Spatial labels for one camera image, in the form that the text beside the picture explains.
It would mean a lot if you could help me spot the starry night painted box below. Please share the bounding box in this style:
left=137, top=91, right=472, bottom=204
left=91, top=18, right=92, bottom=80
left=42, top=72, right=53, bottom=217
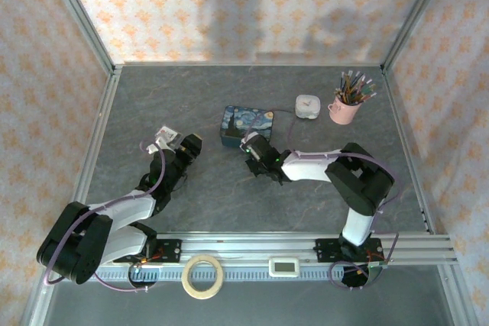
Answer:
left=220, top=105, right=275, bottom=150

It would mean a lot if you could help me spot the white square desk clock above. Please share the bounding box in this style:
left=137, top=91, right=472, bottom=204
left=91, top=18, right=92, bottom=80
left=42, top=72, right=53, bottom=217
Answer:
left=294, top=94, right=321, bottom=121

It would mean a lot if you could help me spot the pink metal cup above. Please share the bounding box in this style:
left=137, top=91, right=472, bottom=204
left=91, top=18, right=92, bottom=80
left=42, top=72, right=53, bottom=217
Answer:
left=327, top=95, right=362, bottom=125

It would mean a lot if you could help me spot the white digital display device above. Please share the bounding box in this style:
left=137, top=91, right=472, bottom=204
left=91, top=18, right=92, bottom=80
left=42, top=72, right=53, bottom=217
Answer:
left=267, top=256, right=300, bottom=277

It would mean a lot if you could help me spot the beige masking tape roll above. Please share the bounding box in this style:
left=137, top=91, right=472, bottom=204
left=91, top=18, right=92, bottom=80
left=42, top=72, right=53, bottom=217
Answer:
left=181, top=255, right=225, bottom=300

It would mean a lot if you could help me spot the small green circuit board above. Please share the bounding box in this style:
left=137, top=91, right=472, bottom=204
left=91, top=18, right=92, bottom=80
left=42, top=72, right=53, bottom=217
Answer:
left=367, top=261, right=389, bottom=280

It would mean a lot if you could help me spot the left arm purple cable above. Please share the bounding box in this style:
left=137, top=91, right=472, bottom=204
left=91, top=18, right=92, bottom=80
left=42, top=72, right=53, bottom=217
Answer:
left=44, top=138, right=168, bottom=292

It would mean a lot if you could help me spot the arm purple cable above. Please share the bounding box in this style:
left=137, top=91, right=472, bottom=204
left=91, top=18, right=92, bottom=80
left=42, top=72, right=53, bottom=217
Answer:
left=44, top=138, right=168, bottom=292
left=244, top=108, right=402, bottom=291

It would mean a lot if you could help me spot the aluminium mounting rail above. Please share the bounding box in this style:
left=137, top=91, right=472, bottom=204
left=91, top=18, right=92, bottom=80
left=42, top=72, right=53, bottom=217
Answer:
left=154, top=232, right=458, bottom=266

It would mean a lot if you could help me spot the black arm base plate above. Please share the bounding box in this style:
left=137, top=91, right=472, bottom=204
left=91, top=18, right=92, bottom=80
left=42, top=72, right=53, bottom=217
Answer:
left=315, top=237, right=385, bottom=264
left=112, top=239, right=183, bottom=265

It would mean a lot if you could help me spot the aluminium table edge rail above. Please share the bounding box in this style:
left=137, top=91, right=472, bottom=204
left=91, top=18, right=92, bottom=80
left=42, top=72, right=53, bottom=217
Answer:
left=381, top=68, right=478, bottom=326
left=21, top=68, right=123, bottom=326

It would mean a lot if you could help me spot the grey slotted cable duct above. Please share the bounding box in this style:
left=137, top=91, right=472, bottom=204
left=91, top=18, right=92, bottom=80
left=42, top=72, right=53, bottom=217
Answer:
left=89, top=266, right=375, bottom=283

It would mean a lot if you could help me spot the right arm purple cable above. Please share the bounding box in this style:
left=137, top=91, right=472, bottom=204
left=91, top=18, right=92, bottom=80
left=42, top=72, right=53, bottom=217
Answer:
left=244, top=108, right=402, bottom=291

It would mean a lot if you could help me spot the aluminium frame post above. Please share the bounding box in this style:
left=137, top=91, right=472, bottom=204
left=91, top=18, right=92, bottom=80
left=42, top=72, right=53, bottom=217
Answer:
left=40, top=0, right=118, bottom=77
left=381, top=0, right=455, bottom=73

